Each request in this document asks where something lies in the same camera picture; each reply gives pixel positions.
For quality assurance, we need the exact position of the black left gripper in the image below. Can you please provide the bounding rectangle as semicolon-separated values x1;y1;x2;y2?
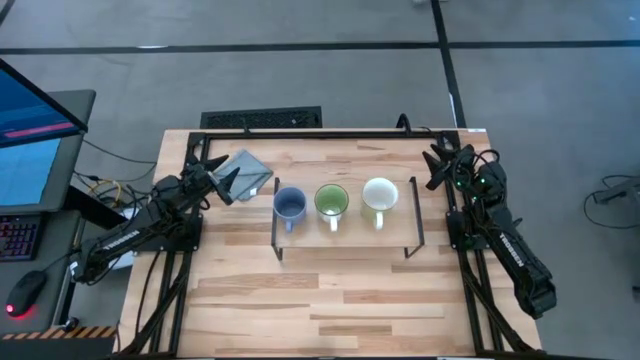
184;154;242;207

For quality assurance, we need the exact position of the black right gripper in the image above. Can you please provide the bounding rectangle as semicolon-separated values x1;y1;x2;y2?
422;143;475;192

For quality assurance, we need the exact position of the pale yellow ribbed mug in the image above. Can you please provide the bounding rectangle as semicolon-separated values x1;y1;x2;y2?
360;176;400;232

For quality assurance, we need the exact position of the blue grey mug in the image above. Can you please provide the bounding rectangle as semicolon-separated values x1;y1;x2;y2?
272;186;308;234

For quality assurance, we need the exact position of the green mug white handle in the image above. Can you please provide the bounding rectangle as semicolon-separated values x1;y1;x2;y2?
313;183;351;233

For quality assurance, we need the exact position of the grey folded cloth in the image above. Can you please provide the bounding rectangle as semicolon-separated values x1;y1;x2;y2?
212;148;275;203

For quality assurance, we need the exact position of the black floor vent grate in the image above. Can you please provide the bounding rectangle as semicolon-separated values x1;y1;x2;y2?
199;105;324;130

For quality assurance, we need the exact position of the black floor device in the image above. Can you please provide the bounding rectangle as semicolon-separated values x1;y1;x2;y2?
583;174;640;230

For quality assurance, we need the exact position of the dark grey side desk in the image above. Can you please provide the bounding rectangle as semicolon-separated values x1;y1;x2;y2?
0;209;86;335

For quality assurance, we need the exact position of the grey framed display screen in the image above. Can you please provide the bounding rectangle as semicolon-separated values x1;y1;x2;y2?
0;89;97;215

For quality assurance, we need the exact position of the black computer monitor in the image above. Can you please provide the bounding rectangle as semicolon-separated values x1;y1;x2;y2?
0;58;90;149

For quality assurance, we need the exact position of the backlit black keyboard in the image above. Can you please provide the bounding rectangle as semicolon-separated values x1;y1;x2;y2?
0;214;43;263

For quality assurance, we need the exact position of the black computer mouse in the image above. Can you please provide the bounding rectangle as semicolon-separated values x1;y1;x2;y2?
4;269;48;319

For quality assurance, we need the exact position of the black floor cable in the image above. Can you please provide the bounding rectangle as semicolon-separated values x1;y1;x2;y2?
82;138;159;167

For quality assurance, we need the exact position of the yellow cable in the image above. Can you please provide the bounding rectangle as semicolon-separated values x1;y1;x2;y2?
88;178;124;209

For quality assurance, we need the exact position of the wooden shelf black metal frame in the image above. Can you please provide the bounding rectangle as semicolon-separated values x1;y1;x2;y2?
269;174;427;262

